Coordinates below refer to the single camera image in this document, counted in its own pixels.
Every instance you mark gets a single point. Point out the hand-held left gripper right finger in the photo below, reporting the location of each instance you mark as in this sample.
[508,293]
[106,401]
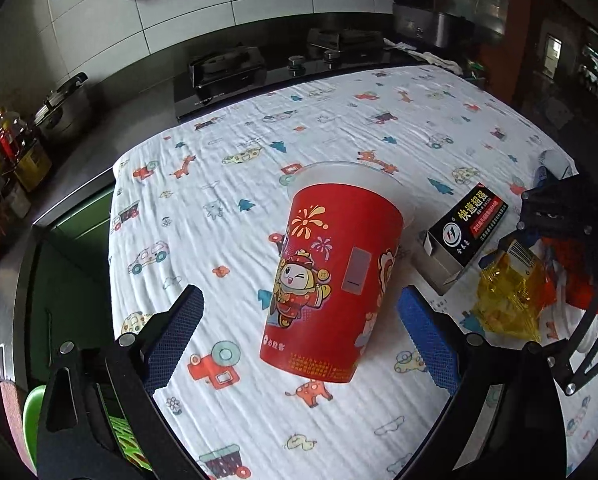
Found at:
[429,345]

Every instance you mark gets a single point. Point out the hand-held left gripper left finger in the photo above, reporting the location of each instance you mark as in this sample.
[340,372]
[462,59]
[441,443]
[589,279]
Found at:
[176,345]

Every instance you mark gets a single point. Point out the orange snack wrapper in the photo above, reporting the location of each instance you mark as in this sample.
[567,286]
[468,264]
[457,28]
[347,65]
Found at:
[574,275]

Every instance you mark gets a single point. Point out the small black carton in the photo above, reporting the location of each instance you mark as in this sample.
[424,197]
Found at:
[471,225]

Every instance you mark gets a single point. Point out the yellow plastic wrapper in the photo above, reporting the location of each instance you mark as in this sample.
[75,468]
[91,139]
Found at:
[509,290]

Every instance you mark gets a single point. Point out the red printed cup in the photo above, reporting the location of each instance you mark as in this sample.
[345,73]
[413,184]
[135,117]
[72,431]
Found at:
[329,285]

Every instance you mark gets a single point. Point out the green plastic basket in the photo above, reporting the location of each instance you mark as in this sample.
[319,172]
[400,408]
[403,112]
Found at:
[31,420]

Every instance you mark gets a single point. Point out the green base cabinet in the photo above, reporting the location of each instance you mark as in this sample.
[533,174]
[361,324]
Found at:
[74,285]

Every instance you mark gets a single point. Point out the pink towel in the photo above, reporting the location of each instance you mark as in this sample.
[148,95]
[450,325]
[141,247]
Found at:
[14,425]

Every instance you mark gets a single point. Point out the white rag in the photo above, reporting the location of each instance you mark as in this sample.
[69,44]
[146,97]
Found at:
[424,55]

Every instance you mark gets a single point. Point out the wooden glass door cabinet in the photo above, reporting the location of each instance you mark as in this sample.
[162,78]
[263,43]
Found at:
[484,5]

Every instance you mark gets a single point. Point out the dark jar white label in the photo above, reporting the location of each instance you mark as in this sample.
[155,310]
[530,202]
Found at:
[16,200]

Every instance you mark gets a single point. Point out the printed white tablecloth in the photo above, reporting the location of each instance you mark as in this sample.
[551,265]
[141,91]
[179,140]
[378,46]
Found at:
[329,125]

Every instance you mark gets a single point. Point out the steel pressure cooker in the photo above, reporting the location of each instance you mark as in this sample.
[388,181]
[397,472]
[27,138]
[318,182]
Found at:
[64,110]

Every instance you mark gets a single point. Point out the red liquid bottle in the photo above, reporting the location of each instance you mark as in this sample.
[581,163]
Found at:
[11,132]

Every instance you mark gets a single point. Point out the black gas stove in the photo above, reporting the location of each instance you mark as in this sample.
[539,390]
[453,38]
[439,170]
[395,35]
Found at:
[259,70]

